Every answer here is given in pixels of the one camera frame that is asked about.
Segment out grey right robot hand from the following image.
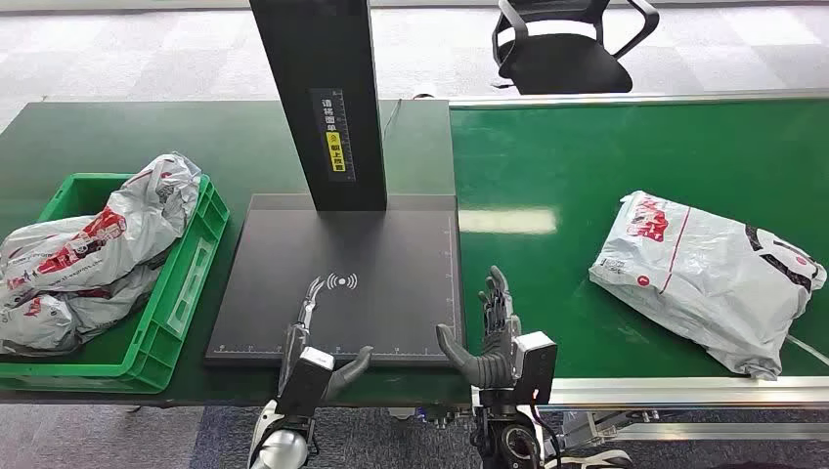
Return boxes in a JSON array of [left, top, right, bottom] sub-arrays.
[[435, 265, 523, 391]]

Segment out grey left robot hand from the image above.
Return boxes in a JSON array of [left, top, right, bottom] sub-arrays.
[[278, 277, 375, 403]]

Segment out large grey plastic mailer package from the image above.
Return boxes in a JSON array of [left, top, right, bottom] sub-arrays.
[[588, 190, 829, 382]]

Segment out black inbound scanner machine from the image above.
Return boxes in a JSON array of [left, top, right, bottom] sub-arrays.
[[204, 0, 465, 369]]

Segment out green conveyor belt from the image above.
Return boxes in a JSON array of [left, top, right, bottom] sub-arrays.
[[449, 98, 829, 381]]

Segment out crumpled grey red-print mailer package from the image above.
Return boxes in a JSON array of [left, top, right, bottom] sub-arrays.
[[0, 152, 203, 307]]

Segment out green plastic crate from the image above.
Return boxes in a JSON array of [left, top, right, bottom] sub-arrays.
[[0, 172, 231, 396]]

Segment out dark green table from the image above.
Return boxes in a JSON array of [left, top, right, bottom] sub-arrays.
[[0, 98, 471, 409]]

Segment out yellow and black scanner label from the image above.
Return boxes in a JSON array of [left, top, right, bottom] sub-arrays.
[[308, 87, 357, 185]]

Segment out black office chair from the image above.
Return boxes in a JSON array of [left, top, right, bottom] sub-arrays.
[[489, 0, 661, 97]]

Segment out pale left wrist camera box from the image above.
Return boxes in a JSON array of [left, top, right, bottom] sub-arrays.
[[277, 346, 336, 420]]

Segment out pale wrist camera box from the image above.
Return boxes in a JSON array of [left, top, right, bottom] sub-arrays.
[[277, 346, 336, 420], [513, 330, 559, 407]]

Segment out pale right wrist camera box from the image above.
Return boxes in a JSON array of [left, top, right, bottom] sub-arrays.
[[513, 330, 559, 407]]

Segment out aluminium conveyor frame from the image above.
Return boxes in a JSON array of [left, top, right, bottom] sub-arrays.
[[448, 87, 829, 449]]

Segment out thin black cable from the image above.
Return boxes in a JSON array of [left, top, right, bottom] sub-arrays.
[[380, 93, 436, 143]]

